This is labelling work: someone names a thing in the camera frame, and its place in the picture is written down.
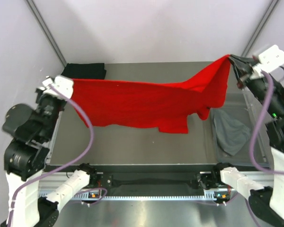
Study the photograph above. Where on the grey slotted cable duct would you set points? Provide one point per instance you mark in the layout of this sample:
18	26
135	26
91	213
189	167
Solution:
208	196

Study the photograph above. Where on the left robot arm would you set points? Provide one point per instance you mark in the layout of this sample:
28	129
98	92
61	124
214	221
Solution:
25	160

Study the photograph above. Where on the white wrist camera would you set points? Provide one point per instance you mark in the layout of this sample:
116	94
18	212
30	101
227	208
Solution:
267	61
59	86

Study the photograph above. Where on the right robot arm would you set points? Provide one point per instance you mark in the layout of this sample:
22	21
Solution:
266	202

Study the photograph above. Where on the corner aluminium post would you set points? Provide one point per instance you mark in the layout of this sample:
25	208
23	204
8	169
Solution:
272	6
46	31

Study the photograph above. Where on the folded black t shirt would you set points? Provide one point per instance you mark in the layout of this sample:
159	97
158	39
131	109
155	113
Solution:
85	71

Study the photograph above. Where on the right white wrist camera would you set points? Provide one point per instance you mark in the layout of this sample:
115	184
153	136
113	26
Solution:
267	61

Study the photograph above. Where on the right corner aluminium post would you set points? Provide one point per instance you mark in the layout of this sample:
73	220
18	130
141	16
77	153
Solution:
272	6

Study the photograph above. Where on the left corner aluminium post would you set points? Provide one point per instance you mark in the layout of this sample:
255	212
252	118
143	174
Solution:
46	31

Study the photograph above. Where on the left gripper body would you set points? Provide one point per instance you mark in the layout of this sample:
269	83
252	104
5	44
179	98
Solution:
50	107

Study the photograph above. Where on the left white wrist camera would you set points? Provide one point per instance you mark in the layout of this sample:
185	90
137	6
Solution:
59	86

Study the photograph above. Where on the clear plastic bin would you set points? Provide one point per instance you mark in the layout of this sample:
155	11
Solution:
244	107

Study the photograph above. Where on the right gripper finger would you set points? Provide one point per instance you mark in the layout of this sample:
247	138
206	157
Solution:
242	63
240	74

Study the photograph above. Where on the grey t shirt in bin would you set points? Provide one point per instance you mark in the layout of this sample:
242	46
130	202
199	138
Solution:
231	134

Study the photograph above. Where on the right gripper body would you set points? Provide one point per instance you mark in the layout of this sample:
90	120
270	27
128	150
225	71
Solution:
258	86

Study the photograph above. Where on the red t shirt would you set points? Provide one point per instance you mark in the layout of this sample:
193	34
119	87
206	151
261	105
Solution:
150	105

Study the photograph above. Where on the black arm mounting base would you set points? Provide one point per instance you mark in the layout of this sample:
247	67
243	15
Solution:
155	180

